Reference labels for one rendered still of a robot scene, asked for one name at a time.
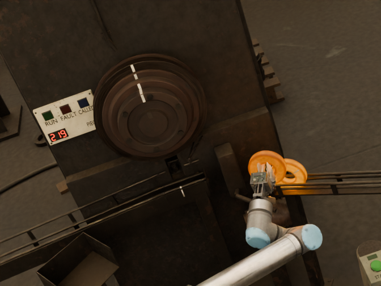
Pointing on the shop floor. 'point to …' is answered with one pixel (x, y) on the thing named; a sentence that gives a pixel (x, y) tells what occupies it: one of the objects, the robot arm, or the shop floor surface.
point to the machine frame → (245, 144)
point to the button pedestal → (373, 277)
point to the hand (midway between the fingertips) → (266, 164)
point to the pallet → (269, 82)
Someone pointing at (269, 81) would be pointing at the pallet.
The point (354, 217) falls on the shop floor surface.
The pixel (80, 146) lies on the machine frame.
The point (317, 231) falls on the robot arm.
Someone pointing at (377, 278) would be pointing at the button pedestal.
